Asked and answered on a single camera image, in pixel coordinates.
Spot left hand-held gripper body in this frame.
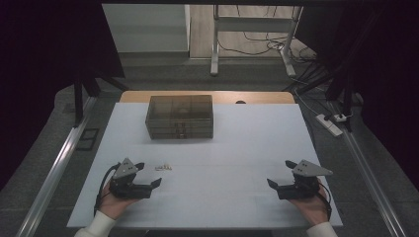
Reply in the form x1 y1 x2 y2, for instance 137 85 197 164
109 157 153 200

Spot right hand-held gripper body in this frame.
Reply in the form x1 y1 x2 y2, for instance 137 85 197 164
277 159 333 200

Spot smoky transparent drawer box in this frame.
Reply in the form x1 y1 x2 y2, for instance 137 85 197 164
144 94 214 140

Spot person's left hand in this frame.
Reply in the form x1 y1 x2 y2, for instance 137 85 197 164
98 183 139 220

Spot person's right hand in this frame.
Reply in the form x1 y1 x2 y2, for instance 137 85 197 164
289 179 330 226

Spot white table board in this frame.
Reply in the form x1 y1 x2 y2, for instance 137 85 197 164
66 102 344 230

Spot white power strip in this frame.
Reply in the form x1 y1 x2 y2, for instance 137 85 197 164
315 113 344 138

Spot white plug adapter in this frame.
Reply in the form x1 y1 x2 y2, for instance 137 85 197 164
333 113 353 123

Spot black metal stand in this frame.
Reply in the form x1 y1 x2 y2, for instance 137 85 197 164
72 65 130 128
283 62 357 133

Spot wooden table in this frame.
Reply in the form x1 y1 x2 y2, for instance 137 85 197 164
119 90 296 105

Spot dark curtain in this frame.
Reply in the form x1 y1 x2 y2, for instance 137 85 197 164
0 0 126 193
294 4 419 192

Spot white cabinet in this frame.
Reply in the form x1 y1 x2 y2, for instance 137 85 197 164
102 3 192 54

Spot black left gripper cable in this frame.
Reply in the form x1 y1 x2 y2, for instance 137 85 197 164
93 162 122 217

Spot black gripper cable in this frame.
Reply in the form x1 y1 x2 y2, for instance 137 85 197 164
315 182 332 222
93 162 122 217

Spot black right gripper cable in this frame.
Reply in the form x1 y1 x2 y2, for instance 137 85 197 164
315 182 332 222

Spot black rectangular floor frame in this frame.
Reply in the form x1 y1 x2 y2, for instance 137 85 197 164
75 127 100 152

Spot white cable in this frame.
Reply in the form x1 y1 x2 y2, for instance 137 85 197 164
293 88 321 117

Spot aluminium rail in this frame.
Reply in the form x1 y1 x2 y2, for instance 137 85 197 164
15 96 99 237
328 101 410 237

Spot black floor cables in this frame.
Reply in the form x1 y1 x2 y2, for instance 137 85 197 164
216 5 318 64

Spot white metal desk frame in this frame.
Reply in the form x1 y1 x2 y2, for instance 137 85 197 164
209 4 304 79

